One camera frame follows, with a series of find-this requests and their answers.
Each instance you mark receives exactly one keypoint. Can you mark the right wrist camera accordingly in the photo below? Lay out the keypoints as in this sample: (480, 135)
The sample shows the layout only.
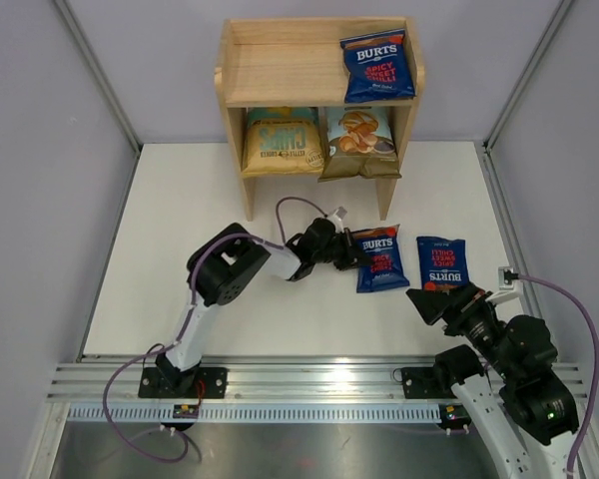
(509, 286)

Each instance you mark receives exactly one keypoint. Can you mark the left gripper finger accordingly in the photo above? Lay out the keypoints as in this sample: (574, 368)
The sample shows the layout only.
(356, 259)
(357, 237)

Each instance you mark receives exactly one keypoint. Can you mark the light blue cassava chips bag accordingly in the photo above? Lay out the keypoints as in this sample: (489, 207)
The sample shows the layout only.
(359, 143)

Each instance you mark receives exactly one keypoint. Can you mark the blue burts chips bag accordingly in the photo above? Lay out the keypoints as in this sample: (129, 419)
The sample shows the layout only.
(442, 262)
(377, 67)
(386, 272)

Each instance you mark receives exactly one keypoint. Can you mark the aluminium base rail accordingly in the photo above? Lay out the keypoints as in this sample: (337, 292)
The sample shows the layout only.
(267, 379)

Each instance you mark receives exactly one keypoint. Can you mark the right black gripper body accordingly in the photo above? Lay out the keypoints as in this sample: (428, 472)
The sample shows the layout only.
(476, 319)

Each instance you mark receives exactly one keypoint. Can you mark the aluminium frame post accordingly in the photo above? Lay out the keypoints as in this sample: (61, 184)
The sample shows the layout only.
(539, 52)
(92, 63)

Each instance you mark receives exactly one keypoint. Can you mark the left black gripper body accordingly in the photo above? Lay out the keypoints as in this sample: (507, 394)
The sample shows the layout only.
(339, 250)

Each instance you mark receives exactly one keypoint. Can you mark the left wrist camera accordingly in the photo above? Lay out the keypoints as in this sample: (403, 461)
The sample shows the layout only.
(336, 217)

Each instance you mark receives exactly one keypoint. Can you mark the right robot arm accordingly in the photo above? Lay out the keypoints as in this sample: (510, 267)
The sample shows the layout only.
(502, 376)

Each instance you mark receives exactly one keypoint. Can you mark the white slotted cable duct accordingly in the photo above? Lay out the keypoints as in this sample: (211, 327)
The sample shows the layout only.
(258, 413)

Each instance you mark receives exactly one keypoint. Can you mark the left aluminium frame post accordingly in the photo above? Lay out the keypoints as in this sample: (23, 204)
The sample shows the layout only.
(92, 63)

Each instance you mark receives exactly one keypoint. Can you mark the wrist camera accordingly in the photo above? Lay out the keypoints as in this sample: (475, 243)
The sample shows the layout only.
(336, 217)
(509, 286)

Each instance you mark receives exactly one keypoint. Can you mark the right aluminium frame post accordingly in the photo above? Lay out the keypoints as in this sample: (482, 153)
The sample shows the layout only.
(539, 52)

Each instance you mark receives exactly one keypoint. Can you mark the tan kettle chips bag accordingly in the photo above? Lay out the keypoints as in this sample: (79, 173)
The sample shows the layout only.
(282, 141)

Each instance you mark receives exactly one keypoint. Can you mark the wooden two-tier shelf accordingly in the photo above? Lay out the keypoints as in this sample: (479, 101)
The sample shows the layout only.
(297, 62)

